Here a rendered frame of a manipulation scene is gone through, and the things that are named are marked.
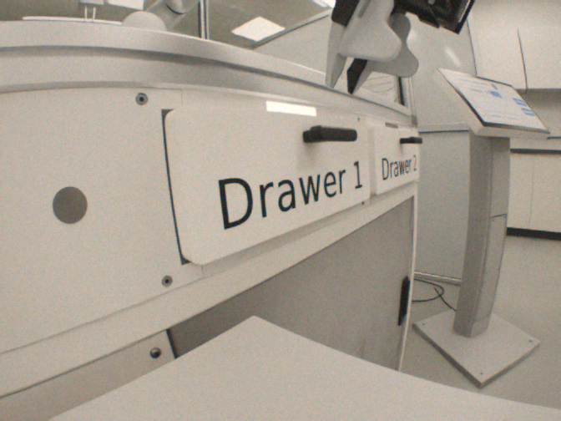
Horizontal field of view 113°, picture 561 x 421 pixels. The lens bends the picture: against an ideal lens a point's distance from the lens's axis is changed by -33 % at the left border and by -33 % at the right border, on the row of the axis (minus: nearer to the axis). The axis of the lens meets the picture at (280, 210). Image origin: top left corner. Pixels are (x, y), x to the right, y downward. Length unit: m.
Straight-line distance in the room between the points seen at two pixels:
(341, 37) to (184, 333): 0.27
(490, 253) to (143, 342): 1.24
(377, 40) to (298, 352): 0.23
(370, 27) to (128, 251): 0.24
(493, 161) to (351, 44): 1.02
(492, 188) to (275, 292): 1.03
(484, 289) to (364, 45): 1.24
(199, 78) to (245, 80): 0.05
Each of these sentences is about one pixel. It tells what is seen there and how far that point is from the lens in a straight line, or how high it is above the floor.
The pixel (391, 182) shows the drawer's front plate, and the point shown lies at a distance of 0.51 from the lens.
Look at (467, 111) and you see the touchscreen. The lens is 1.03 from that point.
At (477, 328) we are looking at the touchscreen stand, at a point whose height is 0.07.
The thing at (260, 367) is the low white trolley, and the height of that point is 0.76.
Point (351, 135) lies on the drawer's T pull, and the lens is 0.28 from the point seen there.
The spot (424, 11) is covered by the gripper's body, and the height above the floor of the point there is 1.01.
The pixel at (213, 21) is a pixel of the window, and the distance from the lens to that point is 0.28.
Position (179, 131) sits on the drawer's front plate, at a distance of 0.18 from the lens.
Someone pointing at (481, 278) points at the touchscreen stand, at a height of 0.35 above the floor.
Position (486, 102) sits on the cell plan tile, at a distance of 1.14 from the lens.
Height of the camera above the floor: 0.89
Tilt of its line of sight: 11 degrees down
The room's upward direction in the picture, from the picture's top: 5 degrees counter-clockwise
